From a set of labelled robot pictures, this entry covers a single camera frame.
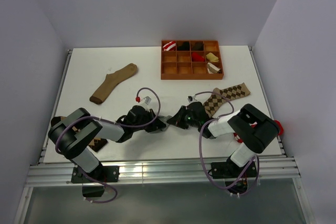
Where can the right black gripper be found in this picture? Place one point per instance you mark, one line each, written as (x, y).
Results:
(177, 120)

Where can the orange compartment tray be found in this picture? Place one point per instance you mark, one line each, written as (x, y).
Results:
(178, 65)

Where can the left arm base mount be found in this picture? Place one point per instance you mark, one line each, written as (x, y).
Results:
(91, 182)

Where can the yellow rolled sock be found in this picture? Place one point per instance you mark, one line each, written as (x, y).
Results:
(212, 57)

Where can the aluminium frame rail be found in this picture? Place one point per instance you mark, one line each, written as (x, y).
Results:
(156, 172)

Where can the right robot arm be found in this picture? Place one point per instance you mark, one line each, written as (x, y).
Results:
(255, 129)

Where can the beige argyle sock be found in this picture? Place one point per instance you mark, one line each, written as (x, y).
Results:
(221, 96)

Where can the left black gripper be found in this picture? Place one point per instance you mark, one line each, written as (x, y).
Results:
(157, 125)

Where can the dark argyle sock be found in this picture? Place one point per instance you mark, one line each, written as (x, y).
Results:
(96, 144)

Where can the red white striped rolled sock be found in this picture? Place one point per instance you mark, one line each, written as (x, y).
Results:
(169, 46)

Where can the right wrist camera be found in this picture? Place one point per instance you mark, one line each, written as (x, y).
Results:
(192, 99)

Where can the grey sock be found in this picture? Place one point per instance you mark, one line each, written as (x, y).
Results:
(164, 120)

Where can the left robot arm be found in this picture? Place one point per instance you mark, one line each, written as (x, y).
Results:
(72, 134)

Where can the white brown rolled sock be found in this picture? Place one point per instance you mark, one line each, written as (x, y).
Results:
(212, 69)

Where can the black rolled sock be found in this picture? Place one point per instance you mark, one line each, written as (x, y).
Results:
(184, 46)

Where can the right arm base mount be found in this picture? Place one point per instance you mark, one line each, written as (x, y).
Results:
(229, 170)

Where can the dark brown rolled sock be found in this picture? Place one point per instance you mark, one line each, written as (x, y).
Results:
(198, 46)

